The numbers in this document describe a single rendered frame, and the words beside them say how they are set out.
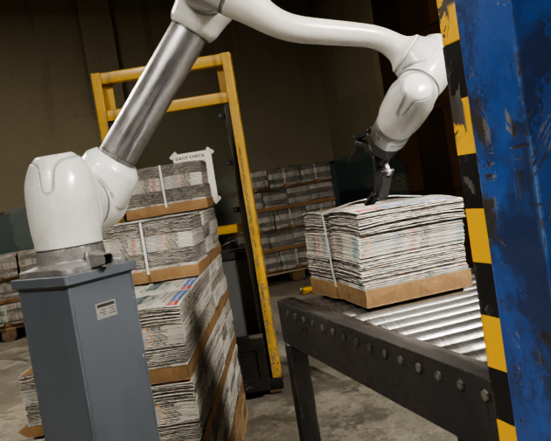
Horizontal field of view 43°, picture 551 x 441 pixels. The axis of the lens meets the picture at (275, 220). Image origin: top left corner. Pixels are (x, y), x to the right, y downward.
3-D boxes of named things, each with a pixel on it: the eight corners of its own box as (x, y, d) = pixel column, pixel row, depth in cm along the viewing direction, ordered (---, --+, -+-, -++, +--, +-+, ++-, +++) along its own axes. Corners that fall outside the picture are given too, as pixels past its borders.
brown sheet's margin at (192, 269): (100, 290, 257) (98, 278, 257) (120, 278, 286) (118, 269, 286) (199, 275, 255) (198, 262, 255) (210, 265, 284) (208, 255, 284)
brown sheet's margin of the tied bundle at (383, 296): (339, 298, 176) (338, 282, 175) (439, 276, 184) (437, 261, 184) (366, 309, 160) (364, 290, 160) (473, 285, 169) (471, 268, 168)
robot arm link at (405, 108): (406, 150, 159) (428, 114, 166) (432, 111, 146) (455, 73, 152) (366, 127, 160) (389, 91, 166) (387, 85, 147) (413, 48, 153)
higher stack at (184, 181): (163, 447, 320) (117, 171, 313) (174, 424, 350) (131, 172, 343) (246, 435, 319) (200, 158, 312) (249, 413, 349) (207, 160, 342)
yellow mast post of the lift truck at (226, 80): (265, 379, 372) (212, 53, 363) (266, 374, 381) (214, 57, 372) (282, 376, 372) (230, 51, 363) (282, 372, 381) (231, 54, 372)
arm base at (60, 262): (77, 275, 146) (73, 249, 146) (17, 280, 159) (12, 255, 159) (140, 259, 161) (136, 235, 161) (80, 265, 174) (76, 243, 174)
